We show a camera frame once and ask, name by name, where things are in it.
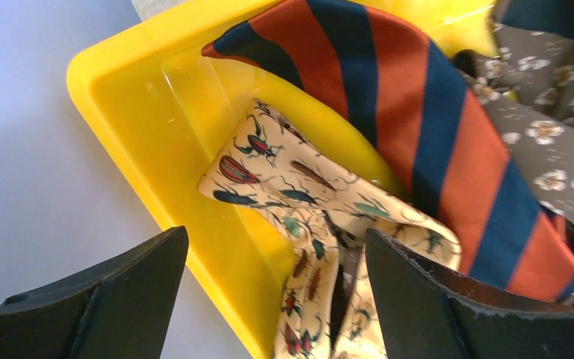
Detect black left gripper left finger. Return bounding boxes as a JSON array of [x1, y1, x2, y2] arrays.
[[0, 227, 189, 358]]

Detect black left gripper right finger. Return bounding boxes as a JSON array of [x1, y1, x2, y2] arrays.
[[365, 229, 574, 358]]

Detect cream insect print tie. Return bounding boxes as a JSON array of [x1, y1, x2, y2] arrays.
[[198, 98, 462, 358]]

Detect yellow plastic bin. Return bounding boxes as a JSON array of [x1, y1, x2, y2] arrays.
[[66, 0, 499, 359]]

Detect grey floral tie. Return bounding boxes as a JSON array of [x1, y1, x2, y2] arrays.
[[452, 19, 574, 310]]

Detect orange navy striped tie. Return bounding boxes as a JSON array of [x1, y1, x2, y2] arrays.
[[202, 1, 574, 301]]

